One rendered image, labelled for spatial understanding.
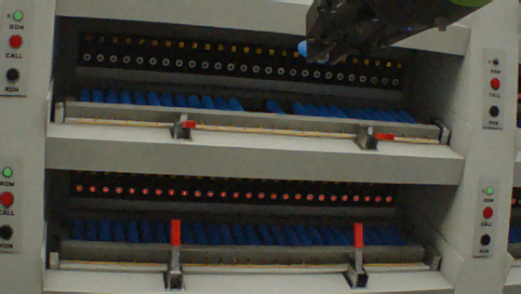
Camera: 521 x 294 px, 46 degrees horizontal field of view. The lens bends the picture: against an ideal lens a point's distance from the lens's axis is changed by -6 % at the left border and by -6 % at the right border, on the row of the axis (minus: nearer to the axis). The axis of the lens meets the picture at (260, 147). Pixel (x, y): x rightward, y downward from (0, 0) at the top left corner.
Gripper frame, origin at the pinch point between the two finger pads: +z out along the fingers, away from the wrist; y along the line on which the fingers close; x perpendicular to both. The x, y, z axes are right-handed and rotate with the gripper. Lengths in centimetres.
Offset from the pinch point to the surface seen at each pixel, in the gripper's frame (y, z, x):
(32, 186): 31.8, 21.9, 15.1
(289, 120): -3.3, 24.7, 4.0
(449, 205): -30.2, 25.9, 15.5
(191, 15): 12.2, 19.3, -8.3
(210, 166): 8.4, 22.4, 11.3
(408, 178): -21.1, 22.7, 11.8
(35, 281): 31.1, 23.9, 27.3
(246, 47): 1.2, 33.3, -8.7
